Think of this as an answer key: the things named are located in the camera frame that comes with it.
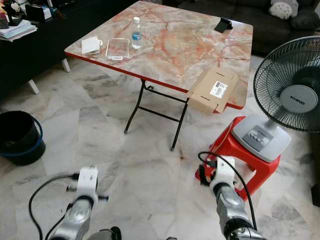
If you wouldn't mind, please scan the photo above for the small black stand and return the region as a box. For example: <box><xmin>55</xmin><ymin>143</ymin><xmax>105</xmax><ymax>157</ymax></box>
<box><xmin>213</xmin><ymin>17</ymin><xmax>234</xmax><ymax>34</ymax></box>

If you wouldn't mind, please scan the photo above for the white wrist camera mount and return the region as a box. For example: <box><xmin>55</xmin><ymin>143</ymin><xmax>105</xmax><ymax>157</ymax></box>
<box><xmin>209</xmin><ymin>155</ymin><xmax>236</xmax><ymax>186</ymax></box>
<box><xmin>74</xmin><ymin>166</ymin><xmax>99</xmax><ymax>203</ymax></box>

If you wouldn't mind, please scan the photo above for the clear plastic container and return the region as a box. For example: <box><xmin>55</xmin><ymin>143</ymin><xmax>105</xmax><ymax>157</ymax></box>
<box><xmin>105</xmin><ymin>37</ymin><xmax>131</xmax><ymax>61</ymax></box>

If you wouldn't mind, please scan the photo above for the black low cabinet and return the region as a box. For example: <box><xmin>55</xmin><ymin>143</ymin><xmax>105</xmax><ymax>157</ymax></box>
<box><xmin>0</xmin><ymin>0</ymin><xmax>112</xmax><ymax>97</ymax></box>

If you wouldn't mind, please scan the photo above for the black sofa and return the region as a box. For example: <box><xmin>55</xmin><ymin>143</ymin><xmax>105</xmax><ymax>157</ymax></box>
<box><xmin>160</xmin><ymin>0</ymin><xmax>320</xmax><ymax>57</ymax></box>

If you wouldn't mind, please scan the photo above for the black and white plush toy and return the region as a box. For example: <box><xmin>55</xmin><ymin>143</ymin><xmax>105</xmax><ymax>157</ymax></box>
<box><xmin>2</xmin><ymin>0</ymin><xmax>27</xmax><ymax>26</ymax></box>

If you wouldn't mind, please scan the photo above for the stack of papers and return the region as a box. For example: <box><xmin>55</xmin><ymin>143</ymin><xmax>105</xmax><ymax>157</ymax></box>
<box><xmin>0</xmin><ymin>18</ymin><xmax>39</xmax><ymax>42</ymax></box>

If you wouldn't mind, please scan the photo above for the black box with white label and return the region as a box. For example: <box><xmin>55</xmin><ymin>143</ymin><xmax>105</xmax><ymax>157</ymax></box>
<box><xmin>24</xmin><ymin>3</ymin><xmax>54</xmax><ymax>22</ymax></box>

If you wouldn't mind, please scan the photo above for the marble pattern folding table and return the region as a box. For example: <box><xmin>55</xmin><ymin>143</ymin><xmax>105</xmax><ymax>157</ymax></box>
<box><xmin>64</xmin><ymin>0</ymin><xmax>254</xmax><ymax>152</ymax></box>

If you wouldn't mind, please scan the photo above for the brown cardboard box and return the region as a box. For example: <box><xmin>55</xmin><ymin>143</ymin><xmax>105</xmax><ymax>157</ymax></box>
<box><xmin>186</xmin><ymin>67</ymin><xmax>240</xmax><ymax>115</ymax></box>

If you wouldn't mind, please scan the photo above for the grey and black table fan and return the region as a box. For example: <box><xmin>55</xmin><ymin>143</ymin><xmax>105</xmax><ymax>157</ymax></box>
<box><xmin>231</xmin><ymin>35</ymin><xmax>320</xmax><ymax>164</ymax></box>

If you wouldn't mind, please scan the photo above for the grey and white plush toy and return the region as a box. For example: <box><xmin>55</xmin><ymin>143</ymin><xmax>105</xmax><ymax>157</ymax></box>
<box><xmin>268</xmin><ymin>0</ymin><xmax>300</xmax><ymax>20</ymax></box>

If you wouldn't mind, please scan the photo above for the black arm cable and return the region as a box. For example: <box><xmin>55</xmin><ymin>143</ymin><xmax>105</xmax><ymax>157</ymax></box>
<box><xmin>28</xmin><ymin>172</ymin><xmax>81</xmax><ymax>240</ymax></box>
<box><xmin>197</xmin><ymin>151</ymin><xmax>259</xmax><ymax>231</ymax></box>

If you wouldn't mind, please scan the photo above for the red plastic stool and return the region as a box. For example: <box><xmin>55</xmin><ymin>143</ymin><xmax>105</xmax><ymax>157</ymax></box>
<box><xmin>194</xmin><ymin>116</ymin><xmax>281</xmax><ymax>201</ymax></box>

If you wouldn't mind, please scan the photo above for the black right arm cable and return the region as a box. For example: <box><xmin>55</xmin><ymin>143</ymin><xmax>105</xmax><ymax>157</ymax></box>
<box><xmin>197</xmin><ymin>151</ymin><xmax>259</xmax><ymax>231</ymax></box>

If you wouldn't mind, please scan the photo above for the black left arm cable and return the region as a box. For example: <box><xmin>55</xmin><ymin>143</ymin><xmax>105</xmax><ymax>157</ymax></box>
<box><xmin>28</xmin><ymin>172</ymin><xmax>81</xmax><ymax>240</ymax></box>

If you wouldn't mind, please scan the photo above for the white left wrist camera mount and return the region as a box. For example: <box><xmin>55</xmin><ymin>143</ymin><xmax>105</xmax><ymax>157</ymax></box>
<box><xmin>74</xmin><ymin>166</ymin><xmax>99</xmax><ymax>203</ymax></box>

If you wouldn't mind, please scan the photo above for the black bucket with blue rim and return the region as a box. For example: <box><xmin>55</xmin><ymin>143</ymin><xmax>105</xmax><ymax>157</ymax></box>
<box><xmin>0</xmin><ymin>110</ymin><xmax>47</xmax><ymax>167</ymax></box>

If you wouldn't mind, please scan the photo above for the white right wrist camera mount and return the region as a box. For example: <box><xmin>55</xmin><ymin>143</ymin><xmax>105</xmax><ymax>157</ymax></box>
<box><xmin>209</xmin><ymin>155</ymin><xmax>236</xmax><ymax>186</ymax></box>

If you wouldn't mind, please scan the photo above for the clear plastic water bottle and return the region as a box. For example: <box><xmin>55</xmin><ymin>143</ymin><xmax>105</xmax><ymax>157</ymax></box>
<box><xmin>131</xmin><ymin>16</ymin><xmax>143</xmax><ymax>50</ymax></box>

